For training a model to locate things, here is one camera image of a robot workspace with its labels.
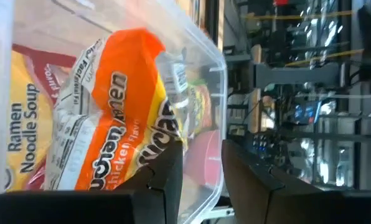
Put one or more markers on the green edged ramen pack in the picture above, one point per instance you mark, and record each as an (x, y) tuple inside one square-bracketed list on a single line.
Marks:
[(201, 105)]

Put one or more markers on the black box blue LEDs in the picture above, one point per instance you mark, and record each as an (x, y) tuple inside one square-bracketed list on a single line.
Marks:
[(261, 144)]

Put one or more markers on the pink bowl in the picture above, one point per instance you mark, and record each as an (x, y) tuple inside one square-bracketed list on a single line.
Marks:
[(204, 155)]

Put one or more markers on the orange chicken ramen pack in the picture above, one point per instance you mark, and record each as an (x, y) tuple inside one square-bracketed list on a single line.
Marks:
[(126, 77)]

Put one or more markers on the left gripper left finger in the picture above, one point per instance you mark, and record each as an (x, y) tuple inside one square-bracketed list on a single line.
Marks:
[(167, 186)]

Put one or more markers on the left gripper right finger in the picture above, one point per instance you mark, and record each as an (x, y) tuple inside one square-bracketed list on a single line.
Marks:
[(247, 193)]

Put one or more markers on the red yellow ramen pack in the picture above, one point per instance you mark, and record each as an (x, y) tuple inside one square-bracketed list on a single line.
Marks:
[(26, 124)]

